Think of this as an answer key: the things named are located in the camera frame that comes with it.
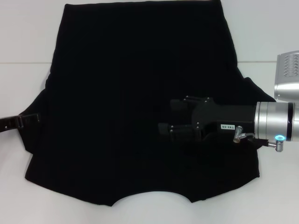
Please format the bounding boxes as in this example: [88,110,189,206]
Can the black t-shirt with FREE print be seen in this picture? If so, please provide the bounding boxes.
[15,0,278,207]

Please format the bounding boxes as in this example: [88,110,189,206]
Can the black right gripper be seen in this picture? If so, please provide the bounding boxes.
[158,95,257,142]

